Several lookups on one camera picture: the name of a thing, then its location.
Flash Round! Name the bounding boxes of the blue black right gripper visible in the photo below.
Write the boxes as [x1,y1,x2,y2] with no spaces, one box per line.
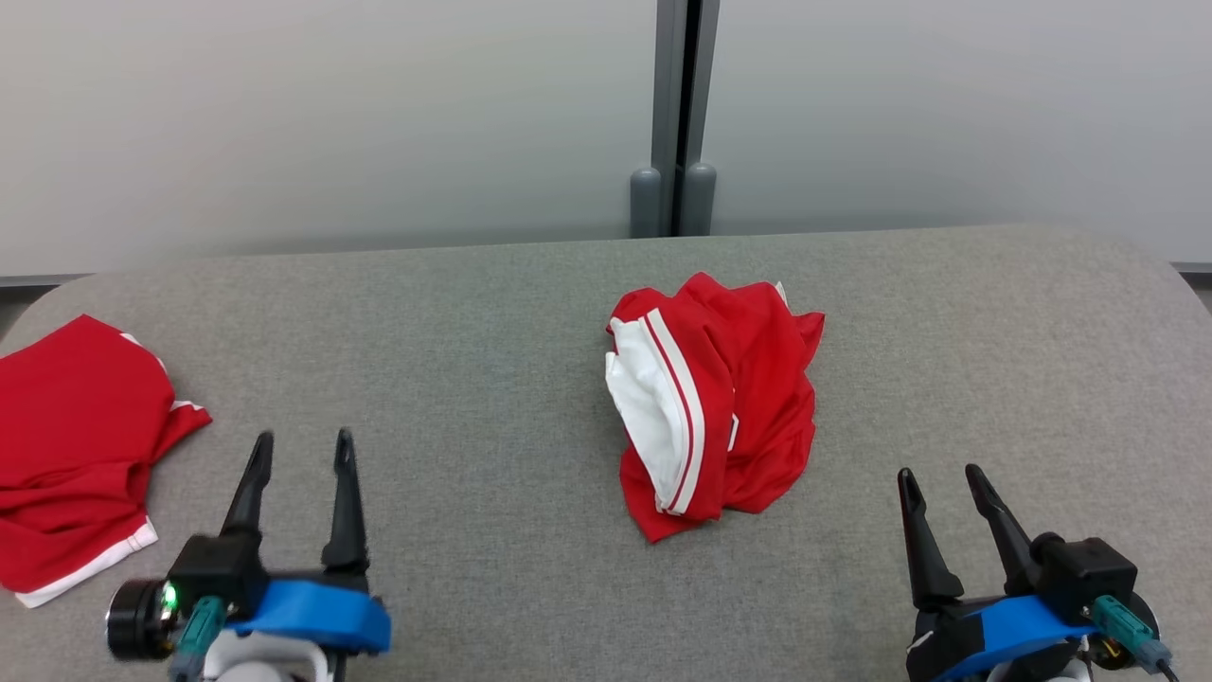
[898,464,1161,682]

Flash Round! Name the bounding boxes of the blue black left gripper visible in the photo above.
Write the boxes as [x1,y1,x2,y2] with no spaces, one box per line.
[106,428,391,662]

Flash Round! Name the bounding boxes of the red shorts with white trim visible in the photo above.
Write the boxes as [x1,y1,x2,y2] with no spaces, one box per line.
[0,314,213,609]

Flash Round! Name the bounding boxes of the red white numbered jersey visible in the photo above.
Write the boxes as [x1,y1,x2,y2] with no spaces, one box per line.
[604,273,827,545]

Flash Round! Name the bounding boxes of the left camera cable teal plug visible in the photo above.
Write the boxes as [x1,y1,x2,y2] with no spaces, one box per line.
[169,595,230,682]

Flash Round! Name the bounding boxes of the camera cable teal plug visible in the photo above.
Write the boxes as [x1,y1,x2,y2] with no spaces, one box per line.
[1091,595,1183,682]
[169,595,230,682]

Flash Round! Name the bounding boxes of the right camera cable teal plug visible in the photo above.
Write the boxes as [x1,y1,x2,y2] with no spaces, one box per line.
[1091,595,1183,682]

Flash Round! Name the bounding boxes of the grey partition post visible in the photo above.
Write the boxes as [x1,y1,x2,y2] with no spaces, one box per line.
[630,0,721,238]

